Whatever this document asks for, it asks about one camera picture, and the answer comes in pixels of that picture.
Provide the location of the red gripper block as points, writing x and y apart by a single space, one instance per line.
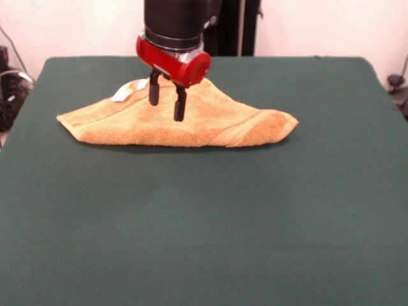
191 71

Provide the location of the tan terry cloth towel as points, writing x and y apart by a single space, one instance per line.
216 121

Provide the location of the dark green table cloth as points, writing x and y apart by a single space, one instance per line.
127 239

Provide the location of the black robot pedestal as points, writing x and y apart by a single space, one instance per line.
239 28

